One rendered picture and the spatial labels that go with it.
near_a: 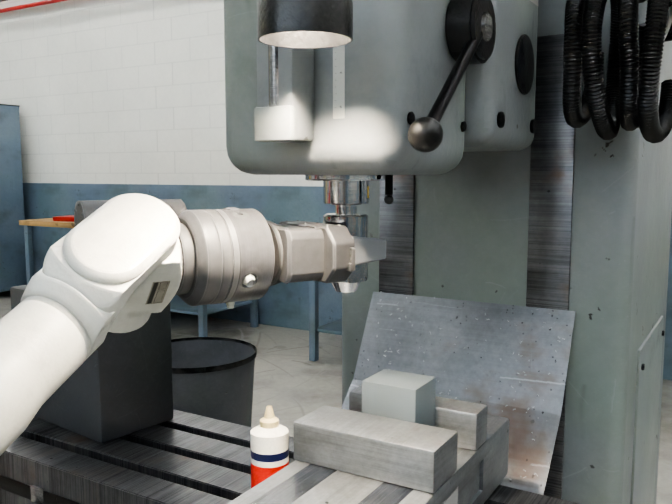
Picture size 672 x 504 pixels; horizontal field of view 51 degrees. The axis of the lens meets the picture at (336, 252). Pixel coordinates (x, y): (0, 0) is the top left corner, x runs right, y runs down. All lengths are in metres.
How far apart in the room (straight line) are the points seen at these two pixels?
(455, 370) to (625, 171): 0.36
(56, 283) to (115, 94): 6.73
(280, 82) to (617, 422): 0.69
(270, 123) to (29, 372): 0.28
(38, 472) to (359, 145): 0.58
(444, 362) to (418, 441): 0.42
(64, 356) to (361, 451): 0.29
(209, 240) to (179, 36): 6.14
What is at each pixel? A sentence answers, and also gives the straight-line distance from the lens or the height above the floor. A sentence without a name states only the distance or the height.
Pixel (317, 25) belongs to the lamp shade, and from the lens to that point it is 0.53.
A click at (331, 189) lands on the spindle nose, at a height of 1.30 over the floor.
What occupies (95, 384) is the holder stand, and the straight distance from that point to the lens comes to 0.98.
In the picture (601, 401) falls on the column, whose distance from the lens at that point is 1.07.
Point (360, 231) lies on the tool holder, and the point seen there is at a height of 1.25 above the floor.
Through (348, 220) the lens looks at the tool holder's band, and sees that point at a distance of 0.72.
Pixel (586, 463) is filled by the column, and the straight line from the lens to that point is 1.11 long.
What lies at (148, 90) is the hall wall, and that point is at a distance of 6.95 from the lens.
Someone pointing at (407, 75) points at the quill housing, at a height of 1.40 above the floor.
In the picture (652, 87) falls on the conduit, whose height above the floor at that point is 1.40.
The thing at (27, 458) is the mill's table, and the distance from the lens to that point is 0.99.
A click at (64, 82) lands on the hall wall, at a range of 7.84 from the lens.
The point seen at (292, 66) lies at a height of 1.40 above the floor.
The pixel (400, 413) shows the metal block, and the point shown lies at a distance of 0.72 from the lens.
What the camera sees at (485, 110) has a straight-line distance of 0.79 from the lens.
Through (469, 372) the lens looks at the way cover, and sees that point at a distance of 1.06.
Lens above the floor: 1.31
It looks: 6 degrees down
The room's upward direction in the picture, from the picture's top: straight up
